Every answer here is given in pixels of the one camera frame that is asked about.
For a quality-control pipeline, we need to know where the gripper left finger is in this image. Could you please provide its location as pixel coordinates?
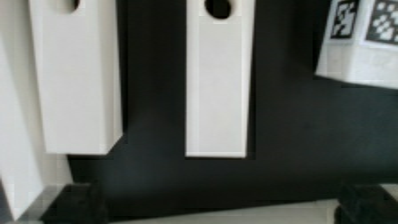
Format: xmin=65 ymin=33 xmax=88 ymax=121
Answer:
xmin=17 ymin=182 xmax=111 ymax=224

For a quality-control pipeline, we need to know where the white tagged nut cube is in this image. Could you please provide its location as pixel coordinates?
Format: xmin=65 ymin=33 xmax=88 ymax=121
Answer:
xmin=315 ymin=0 xmax=398 ymax=90

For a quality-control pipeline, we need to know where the white chair back part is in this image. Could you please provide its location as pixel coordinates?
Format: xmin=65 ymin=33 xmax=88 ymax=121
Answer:
xmin=0 ymin=0 xmax=257 ymax=220

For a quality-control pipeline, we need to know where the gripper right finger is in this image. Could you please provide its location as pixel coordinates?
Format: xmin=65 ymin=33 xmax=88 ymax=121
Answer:
xmin=335 ymin=183 xmax=398 ymax=224

